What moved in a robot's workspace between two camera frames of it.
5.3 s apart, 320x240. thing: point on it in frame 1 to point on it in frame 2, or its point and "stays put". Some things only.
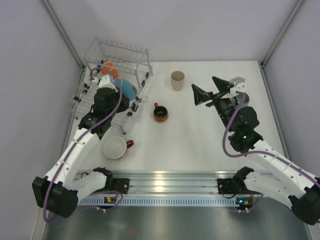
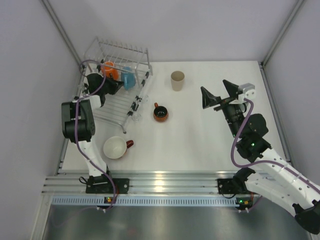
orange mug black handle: x=107 y=69 stays put
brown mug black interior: x=160 y=113 stays put
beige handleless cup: x=177 y=80 stays put
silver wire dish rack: x=131 y=62 stays put
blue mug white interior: x=128 y=89 to x=128 y=77
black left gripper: x=123 y=100 to x=107 y=85
